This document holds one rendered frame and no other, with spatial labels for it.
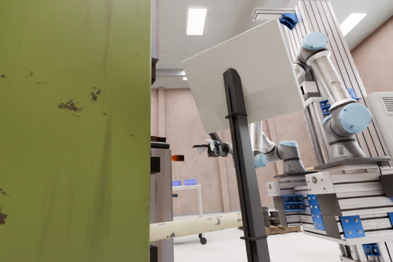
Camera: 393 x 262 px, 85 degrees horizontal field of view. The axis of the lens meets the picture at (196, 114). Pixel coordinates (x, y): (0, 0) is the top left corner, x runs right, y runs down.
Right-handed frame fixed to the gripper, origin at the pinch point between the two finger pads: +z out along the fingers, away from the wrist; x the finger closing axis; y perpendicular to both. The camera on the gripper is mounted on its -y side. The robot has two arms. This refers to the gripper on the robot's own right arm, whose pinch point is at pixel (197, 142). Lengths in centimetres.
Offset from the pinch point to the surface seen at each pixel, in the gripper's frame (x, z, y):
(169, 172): -15.9, 26.0, 18.5
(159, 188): -15.9, 30.6, 24.8
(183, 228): -39, 33, 38
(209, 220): -39, 23, 37
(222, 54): -59, 26, -13
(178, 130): 894, -461, -321
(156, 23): -17, 32, -59
